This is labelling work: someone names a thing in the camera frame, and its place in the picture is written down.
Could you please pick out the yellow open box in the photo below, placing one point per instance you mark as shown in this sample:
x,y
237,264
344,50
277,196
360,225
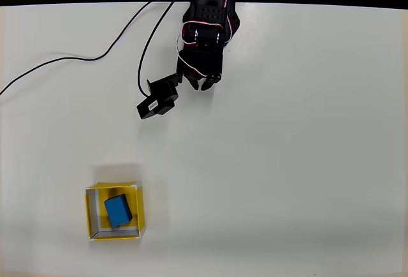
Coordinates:
x,y
140,206

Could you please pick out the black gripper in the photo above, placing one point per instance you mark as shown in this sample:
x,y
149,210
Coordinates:
x,y
200,73

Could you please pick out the black gripper-mounted camera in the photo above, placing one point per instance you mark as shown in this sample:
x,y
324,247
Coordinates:
x,y
159,100

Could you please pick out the blue cube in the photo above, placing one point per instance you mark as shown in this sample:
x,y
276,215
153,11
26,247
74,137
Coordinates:
x,y
116,211

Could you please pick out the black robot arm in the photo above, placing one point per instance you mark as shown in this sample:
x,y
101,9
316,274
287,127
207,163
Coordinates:
x,y
207,2

